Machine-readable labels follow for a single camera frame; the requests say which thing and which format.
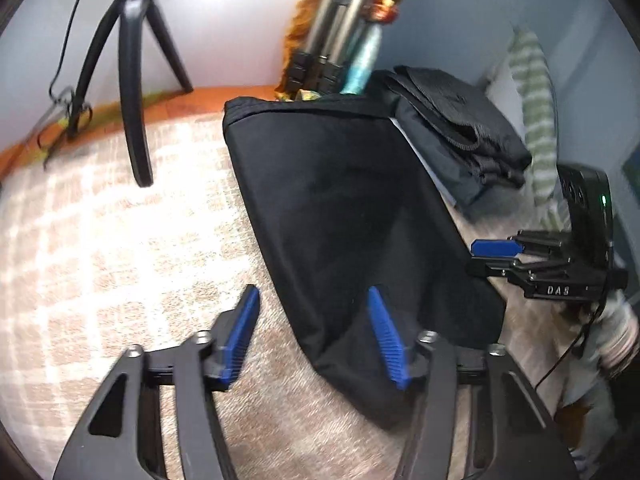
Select black pants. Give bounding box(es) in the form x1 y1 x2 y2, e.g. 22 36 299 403
222 95 506 429

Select white gloved right hand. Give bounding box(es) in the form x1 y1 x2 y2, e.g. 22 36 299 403
560 292 639 470

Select dark grey folded clothes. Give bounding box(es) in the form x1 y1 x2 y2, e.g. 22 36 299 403
366 66 533 221

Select green striped pillow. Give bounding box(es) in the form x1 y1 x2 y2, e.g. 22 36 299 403
485 28 570 231

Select orange bed cover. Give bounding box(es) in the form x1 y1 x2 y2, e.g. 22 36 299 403
0 84 281 181

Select folded silver tripod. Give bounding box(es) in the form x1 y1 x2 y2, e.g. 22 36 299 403
278 0 373 99

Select orange patterned cloth bundle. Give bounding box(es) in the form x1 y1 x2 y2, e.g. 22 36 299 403
274 0 401 101

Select black mini tripod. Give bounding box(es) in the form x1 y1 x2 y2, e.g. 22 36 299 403
65 0 193 188

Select black power cable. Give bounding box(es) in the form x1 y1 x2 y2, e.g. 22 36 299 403
41 0 101 172

